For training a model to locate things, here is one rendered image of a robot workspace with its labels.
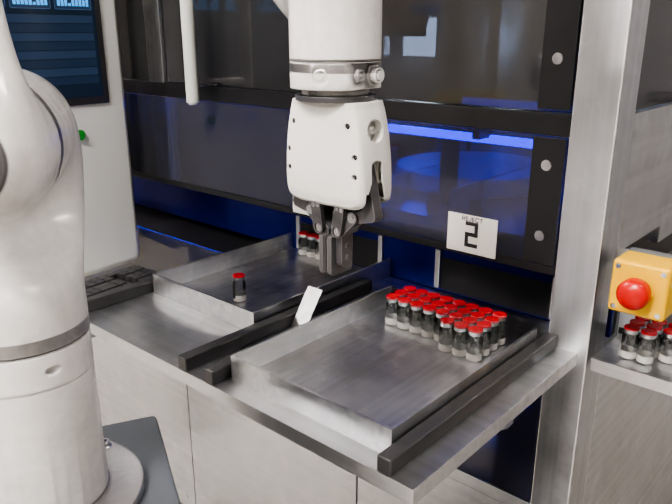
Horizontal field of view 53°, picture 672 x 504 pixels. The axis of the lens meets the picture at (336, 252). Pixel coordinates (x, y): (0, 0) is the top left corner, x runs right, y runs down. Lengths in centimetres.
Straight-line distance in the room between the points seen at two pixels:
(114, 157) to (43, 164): 101
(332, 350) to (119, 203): 77
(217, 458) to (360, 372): 90
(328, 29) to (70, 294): 32
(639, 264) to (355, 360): 39
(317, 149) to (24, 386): 33
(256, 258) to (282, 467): 49
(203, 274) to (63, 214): 61
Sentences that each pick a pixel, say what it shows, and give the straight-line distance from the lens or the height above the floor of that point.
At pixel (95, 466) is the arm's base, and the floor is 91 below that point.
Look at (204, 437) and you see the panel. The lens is 177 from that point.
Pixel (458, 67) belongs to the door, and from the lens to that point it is 104.
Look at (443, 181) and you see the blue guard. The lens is 106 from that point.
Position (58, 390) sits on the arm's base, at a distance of 67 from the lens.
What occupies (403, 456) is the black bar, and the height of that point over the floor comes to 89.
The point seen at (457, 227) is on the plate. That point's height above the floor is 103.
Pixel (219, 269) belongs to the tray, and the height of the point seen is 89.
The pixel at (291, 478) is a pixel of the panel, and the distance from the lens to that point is 156.
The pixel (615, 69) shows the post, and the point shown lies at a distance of 93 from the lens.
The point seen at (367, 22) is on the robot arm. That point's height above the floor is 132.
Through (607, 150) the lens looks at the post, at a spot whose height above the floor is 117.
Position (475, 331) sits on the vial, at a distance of 94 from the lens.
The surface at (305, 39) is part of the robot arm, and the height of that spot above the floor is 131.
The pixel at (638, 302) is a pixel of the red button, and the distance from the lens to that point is 93.
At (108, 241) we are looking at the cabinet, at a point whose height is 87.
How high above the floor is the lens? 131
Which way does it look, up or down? 18 degrees down
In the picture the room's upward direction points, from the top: straight up
